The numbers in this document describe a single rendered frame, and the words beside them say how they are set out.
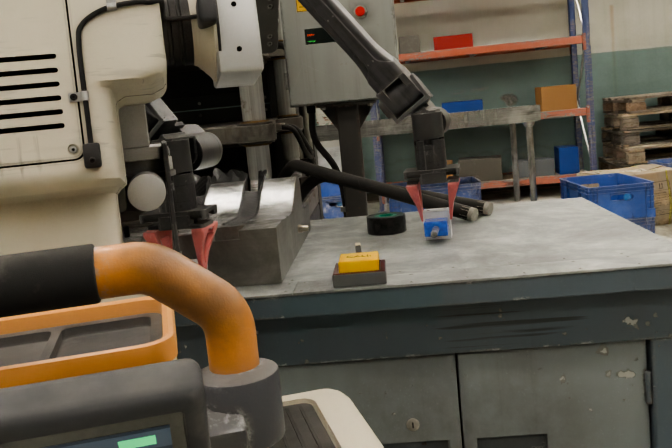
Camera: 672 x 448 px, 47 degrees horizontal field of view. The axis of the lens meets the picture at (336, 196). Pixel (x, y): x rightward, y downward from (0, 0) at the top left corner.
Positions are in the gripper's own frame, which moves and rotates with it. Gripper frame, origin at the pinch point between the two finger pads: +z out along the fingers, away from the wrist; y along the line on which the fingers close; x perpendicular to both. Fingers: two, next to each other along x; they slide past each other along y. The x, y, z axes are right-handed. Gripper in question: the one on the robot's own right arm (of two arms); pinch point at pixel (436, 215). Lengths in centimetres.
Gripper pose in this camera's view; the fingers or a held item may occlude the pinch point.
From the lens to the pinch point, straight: 145.4
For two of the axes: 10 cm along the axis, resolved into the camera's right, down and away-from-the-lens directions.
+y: -9.8, 0.9, 2.0
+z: 1.2, 9.8, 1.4
